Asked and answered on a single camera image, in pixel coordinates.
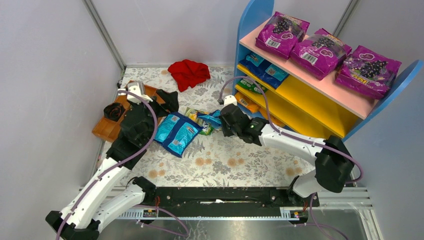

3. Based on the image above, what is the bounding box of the purple grape candy bag right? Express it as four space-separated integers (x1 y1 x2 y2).
335 45 402 100

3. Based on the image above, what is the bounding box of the green white Fox's candy bag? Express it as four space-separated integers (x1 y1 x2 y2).
184 107 214 136

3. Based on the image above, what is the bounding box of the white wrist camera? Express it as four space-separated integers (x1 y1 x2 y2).
126 81 153 104
223 95 238 107

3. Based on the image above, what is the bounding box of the blue candy bag on shelf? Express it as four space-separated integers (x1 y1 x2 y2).
238 52 289 89

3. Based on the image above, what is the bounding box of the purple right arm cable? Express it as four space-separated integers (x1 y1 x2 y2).
218 76 365 240

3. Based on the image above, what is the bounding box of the red cloth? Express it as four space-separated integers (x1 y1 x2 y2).
167 59 211 92

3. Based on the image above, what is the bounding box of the purple grape candy bag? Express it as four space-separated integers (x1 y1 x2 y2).
289 28 352 80
255 11 310 60
335 45 402 100

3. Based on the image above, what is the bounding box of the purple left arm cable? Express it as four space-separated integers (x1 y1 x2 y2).
54 89 190 240

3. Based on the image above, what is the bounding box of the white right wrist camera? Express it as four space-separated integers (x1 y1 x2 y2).
223 95 238 107

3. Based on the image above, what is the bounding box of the black round object on tray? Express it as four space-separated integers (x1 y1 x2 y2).
103 102 125 122

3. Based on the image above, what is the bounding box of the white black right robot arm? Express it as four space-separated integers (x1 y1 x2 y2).
219 104 354 200

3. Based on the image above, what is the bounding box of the blue candy bag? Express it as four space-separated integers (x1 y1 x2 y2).
238 52 289 89
197 109 222 130
154 112 202 158

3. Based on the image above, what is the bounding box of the purple grape candy bag middle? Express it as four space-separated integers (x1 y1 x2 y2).
289 28 352 80

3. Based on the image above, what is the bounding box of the blue yellow pink shelf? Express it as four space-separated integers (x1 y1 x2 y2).
233 0 424 140

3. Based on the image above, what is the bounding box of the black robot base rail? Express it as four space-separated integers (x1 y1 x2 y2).
128 176 316 219

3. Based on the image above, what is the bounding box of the orange wooden divided tray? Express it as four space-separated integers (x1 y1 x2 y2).
92 85 164 146

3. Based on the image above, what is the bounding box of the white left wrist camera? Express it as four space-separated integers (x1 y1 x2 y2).
126 81 153 104

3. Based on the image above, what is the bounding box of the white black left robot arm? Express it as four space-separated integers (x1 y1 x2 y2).
45 89 179 240

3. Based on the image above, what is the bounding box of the purple grape candy bag left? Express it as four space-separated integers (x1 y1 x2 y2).
255 11 310 60

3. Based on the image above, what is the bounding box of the floral table mat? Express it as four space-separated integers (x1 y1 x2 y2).
114 66 315 188

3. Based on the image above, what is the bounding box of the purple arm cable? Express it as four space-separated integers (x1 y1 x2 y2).
54 89 190 240
218 76 365 240

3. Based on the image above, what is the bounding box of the orange mango candy bag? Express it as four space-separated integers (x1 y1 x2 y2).
259 108 286 128
234 92 261 114

